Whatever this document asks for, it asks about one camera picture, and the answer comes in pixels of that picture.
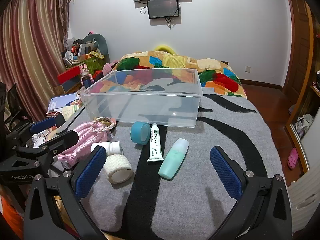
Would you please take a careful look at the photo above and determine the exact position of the blue notebook stack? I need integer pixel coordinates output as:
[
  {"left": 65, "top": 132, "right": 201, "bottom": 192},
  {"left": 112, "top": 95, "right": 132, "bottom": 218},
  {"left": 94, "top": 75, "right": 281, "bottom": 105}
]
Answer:
[{"left": 47, "top": 92, "right": 79, "bottom": 116}]

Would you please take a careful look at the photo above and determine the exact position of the green patterned box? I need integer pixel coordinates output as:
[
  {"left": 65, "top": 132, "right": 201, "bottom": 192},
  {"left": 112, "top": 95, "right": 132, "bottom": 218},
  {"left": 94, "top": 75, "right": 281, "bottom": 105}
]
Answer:
[{"left": 84, "top": 55, "right": 108, "bottom": 73}]

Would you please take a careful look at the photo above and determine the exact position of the small black monitor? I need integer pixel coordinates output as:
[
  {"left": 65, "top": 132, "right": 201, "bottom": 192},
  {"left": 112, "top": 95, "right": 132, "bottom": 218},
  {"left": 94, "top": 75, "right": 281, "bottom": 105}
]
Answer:
[{"left": 147, "top": 0, "right": 181, "bottom": 20}]

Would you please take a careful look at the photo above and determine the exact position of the black chair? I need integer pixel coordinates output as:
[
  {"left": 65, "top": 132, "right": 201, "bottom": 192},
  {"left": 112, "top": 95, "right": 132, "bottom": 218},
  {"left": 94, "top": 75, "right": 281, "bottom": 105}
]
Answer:
[{"left": 5, "top": 82, "right": 28, "bottom": 130}]

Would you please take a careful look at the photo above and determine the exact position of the white bag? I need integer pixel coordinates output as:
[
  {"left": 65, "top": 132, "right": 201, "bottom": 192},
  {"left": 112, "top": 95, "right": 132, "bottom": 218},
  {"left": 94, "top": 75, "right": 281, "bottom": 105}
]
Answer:
[{"left": 294, "top": 114, "right": 313, "bottom": 138}]

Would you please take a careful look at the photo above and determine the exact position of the illustrated book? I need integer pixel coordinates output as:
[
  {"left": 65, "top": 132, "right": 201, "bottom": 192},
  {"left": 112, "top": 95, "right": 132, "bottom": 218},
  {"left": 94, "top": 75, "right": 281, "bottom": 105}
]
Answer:
[{"left": 62, "top": 104, "right": 81, "bottom": 121}]

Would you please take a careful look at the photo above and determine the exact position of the white ointment tube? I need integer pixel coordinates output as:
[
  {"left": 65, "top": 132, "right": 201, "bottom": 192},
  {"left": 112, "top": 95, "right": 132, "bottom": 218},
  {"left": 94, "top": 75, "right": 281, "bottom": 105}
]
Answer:
[{"left": 147, "top": 123, "right": 164, "bottom": 162}]

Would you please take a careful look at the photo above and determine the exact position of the braided pink white cord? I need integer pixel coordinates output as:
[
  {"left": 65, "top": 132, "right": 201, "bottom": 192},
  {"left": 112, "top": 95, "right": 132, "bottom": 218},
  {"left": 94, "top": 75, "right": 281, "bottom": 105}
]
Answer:
[{"left": 91, "top": 117, "right": 117, "bottom": 133}]

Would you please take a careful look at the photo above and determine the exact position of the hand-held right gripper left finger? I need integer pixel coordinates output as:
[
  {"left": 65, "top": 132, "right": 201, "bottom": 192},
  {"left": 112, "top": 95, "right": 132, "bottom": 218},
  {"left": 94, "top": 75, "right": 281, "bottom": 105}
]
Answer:
[{"left": 23, "top": 145, "right": 108, "bottom": 240}]

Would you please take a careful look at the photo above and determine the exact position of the grey and black blanket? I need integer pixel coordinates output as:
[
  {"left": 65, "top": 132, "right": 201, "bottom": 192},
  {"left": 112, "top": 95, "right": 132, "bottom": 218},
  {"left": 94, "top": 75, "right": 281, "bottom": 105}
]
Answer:
[{"left": 47, "top": 77, "right": 288, "bottom": 238}]

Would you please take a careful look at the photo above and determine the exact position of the pale green lotion bottle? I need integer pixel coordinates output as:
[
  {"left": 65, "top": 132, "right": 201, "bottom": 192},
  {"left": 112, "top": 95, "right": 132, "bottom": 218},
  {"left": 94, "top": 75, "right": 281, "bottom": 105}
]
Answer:
[{"left": 158, "top": 138, "right": 189, "bottom": 180}]

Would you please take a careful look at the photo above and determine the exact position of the colourful patterned quilt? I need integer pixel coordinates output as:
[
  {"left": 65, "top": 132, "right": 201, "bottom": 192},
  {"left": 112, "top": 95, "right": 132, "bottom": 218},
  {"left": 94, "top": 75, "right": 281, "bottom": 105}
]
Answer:
[{"left": 110, "top": 51, "right": 248, "bottom": 98}]

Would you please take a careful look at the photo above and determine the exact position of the orange cloth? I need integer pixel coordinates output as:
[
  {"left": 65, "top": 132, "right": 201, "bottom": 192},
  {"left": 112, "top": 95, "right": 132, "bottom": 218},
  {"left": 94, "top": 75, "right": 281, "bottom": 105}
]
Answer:
[{"left": 0, "top": 196, "right": 25, "bottom": 240}]

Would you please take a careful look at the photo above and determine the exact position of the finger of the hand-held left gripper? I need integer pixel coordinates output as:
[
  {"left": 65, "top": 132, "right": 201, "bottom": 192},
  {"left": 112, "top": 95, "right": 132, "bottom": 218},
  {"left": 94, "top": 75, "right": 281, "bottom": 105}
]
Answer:
[
  {"left": 5, "top": 117, "right": 57, "bottom": 144},
  {"left": 12, "top": 129, "right": 80, "bottom": 167}
]

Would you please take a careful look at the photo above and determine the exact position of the clear plastic storage box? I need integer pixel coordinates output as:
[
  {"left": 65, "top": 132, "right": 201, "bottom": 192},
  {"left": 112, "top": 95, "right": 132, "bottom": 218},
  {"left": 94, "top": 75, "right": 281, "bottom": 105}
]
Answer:
[{"left": 79, "top": 67, "right": 203, "bottom": 128}]

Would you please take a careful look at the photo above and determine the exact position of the small white pill bottle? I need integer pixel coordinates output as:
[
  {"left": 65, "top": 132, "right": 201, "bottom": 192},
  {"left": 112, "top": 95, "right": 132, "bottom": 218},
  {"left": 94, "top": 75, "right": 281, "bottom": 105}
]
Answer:
[{"left": 91, "top": 141, "right": 123, "bottom": 156}]

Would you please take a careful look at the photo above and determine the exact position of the red flat box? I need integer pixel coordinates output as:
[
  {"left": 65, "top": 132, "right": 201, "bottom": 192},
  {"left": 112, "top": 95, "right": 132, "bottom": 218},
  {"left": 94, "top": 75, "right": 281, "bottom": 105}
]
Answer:
[{"left": 57, "top": 67, "right": 83, "bottom": 83}]

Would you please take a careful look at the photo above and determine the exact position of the pink clog shoe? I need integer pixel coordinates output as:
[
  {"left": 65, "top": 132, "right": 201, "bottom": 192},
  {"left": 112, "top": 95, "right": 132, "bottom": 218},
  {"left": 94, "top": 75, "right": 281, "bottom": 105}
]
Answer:
[{"left": 287, "top": 147, "right": 299, "bottom": 170}]

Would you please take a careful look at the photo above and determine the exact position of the pink knitted pouch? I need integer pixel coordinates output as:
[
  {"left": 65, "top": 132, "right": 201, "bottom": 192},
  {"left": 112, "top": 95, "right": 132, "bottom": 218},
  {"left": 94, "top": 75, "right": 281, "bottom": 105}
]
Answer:
[{"left": 57, "top": 120, "right": 112, "bottom": 167}]

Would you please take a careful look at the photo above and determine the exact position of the bunny figure bottle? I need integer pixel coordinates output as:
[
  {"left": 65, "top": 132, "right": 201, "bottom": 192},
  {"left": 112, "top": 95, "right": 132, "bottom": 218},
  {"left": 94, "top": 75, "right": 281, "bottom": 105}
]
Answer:
[{"left": 79, "top": 64, "right": 94, "bottom": 88}]

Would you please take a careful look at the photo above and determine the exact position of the brown wooden door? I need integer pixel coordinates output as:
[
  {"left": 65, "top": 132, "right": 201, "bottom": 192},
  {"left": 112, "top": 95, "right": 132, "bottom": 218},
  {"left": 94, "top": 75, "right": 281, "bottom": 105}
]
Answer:
[{"left": 284, "top": 0, "right": 315, "bottom": 98}]

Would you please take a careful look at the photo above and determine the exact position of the white bandage roll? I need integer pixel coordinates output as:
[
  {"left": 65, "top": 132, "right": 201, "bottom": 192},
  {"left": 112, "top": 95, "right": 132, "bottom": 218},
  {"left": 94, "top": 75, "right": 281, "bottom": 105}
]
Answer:
[{"left": 104, "top": 154, "right": 133, "bottom": 184}]

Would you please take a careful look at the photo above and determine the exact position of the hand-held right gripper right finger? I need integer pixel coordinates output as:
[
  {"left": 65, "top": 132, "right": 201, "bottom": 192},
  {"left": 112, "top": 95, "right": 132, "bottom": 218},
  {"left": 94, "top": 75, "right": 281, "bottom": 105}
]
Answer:
[{"left": 209, "top": 145, "right": 293, "bottom": 240}]

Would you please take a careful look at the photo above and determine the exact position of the teal tape roll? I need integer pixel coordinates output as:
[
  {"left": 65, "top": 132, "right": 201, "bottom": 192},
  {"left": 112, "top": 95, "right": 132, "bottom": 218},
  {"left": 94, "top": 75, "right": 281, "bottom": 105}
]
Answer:
[{"left": 130, "top": 121, "right": 151, "bottom": 145}]

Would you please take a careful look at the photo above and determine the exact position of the striped pink curtain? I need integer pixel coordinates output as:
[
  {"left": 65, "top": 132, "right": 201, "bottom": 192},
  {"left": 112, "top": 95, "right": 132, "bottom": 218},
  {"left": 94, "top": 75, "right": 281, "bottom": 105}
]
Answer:
[{"left": 0, "top": 0, "right": 70, "bottom": 122}]

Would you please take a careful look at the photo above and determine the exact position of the yellow pillow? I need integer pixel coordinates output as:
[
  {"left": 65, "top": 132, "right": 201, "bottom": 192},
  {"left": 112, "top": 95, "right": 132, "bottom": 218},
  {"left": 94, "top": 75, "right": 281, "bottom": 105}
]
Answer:
[{"left": 154, "top": 44, "right": 177, "bottom": 55}]

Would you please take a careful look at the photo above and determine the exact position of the grey plush toy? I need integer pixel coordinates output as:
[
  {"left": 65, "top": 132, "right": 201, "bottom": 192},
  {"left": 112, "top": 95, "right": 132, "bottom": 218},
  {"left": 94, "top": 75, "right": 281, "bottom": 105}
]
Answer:
[{"left": 82, "top": 32, "right": 110, "bottom": 58}]

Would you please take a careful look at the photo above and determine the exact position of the white cabinet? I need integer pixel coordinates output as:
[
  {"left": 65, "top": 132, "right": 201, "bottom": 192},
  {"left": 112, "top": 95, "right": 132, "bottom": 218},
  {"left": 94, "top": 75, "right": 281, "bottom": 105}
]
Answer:
[{"left": 286, "top": 165, "right": 320, "bottom": 234}]

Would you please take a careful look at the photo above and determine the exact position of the pink knitted hat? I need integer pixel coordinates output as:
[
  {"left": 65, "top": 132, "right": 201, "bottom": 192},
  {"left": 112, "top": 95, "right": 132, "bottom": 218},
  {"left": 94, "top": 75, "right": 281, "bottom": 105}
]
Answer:
[{"left": 102, "top": 61, "right": 118, "bottom": 76}]

